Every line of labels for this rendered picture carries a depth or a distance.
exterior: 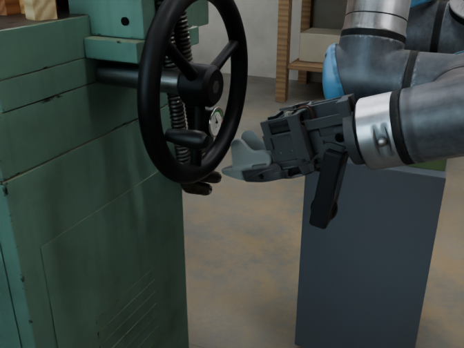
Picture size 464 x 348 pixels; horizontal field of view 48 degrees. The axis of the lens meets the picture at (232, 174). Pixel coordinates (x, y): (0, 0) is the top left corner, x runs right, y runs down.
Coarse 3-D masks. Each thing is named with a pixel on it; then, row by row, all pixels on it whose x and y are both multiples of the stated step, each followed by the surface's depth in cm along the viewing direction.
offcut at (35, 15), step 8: (24, 0) 72; (32, 0) 70; (40, 0) 71; (48, 0) 71; (32, 8) 70; (40, 8) 71; (48, 8) 72; (32, 16) 71; (40, 16) 71; (48, 16) 72; (56, 16) 73
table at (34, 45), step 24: (0, 24) 68; (24, 24) 68; (48, 24) 71; (72, 24) 75; (192, 24) 104; (0, 48) 64; (24, 48) 68; (48, 48) 71; (72, 48) 75; (96, 48) 77; (120, 48) 75; (0, 72) 65; (24, 72) 68
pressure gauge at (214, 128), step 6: (210, 108) 106; (216, 108) 106; (210, 114) 105; (216, 114) 107; (222, 114) 109; (204, 120) 105; (210, 120) 105; (204, 126) 105; (210, 126) 105; (216, 126) 108; (210, 132) 106; (216, 132) 108
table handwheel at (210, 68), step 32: (192, 0) 67; (224, 0) 75; (160, 32) 62; (128, 64) 80; (160, 64) 63; (192, 64) 74; (192, 96) 73; (160, 128) 65; (224, 128) 85; (160, 160) 68; (192, 160) 78
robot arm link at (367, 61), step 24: (360, 0) 70; (384, 0) 69; (408, 0) 71; (360, 24) 70; (384, 24) 69; (336, 48) 73; (360, 48) 70; (384, 48) 70; (336, 72) 71; (360, 72) 70; (384, 72) 69; (408, 72) 68; (336, 96) 73; (360, 96) 71
